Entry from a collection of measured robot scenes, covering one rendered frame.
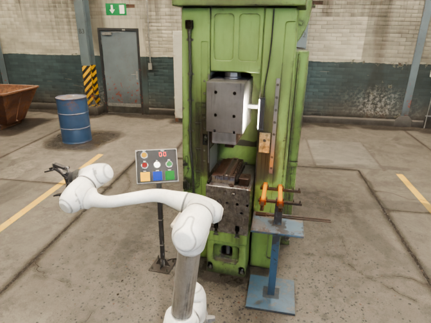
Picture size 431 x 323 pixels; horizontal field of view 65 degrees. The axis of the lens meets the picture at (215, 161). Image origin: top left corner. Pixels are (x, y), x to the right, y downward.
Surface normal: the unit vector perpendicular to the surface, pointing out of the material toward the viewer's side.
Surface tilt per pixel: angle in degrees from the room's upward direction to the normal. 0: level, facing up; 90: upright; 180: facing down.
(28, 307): 0
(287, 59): 90
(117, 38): 90
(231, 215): 90
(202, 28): 90
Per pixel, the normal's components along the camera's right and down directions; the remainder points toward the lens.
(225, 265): -0.25, 0.34
